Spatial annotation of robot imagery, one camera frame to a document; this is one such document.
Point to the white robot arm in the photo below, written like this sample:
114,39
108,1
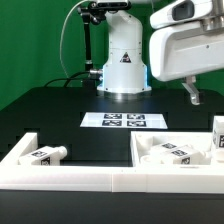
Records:
124,74

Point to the white sheet with fiducial tags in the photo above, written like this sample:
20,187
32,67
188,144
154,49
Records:
123,120

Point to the white U-shaped fence wall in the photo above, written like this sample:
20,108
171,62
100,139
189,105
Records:
154,178

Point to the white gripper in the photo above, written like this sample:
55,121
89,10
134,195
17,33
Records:
188,39

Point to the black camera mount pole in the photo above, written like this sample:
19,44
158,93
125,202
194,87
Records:
90,14

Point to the white square tabletop panel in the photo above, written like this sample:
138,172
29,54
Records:
141,143

